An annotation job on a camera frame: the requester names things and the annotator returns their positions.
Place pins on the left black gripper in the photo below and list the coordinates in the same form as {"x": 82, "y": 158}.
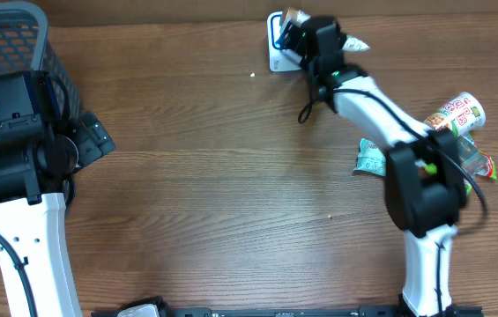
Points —
{"x": 92, "y": 139}

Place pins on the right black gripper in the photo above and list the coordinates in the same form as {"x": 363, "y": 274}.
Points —
{"x": 307, "y": 60}

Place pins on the white tube with gold cap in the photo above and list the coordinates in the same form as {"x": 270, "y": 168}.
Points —
{"x": 292, "y": 17}

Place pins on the teal snack packet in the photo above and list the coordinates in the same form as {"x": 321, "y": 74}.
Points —
{"x": 370, "y": 159}

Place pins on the cup noodles container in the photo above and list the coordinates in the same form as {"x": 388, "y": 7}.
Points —
{"x": 460, "y": 115}

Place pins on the green chip bag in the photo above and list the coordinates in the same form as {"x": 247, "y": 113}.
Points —
{"x": 474, "y": 161}

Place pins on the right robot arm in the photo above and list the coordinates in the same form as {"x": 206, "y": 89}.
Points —
{"x": 424, "y": 182}

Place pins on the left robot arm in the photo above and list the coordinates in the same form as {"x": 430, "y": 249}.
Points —
{"x": 34, "y": 260}

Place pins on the white barcode scanner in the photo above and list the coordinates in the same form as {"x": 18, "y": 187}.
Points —
{"x": 278, "y": 62}

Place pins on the grey plastic shopping basket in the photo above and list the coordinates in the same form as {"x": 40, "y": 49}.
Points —
{"x": 10, "y": 53}

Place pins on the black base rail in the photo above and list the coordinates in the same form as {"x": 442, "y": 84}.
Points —
{"x": 157, "y": 306}

